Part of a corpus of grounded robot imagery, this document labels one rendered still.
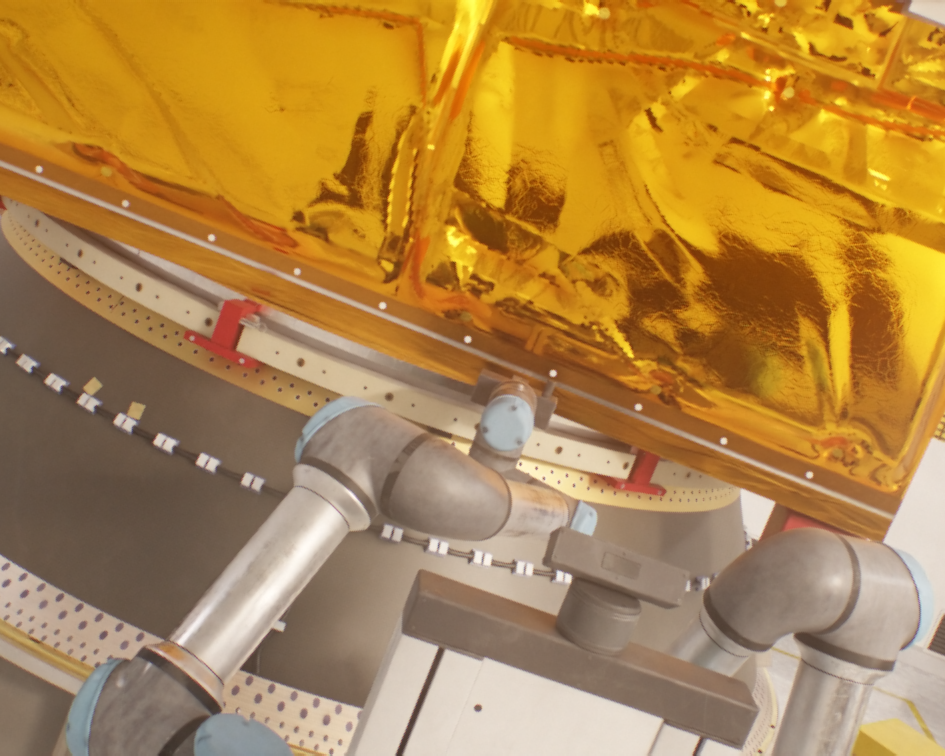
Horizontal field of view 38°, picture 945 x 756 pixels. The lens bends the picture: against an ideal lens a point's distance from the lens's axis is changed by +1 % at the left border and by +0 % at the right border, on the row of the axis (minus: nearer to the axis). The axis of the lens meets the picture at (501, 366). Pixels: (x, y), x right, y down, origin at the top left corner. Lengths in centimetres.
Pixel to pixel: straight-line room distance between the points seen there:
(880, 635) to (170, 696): 78
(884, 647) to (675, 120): 99
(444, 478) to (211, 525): 73
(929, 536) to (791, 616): 686
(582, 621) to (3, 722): 133
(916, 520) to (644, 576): 708
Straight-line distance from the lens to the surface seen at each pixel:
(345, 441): 168
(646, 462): 245
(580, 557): 128
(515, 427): 201
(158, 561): 230
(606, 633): 128
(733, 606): 155
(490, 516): 169
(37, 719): 237
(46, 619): 232
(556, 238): 226
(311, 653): 226
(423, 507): 164
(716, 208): 226
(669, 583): 130
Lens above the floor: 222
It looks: 11 degrees down
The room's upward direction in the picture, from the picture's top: 22 degrees clockwise
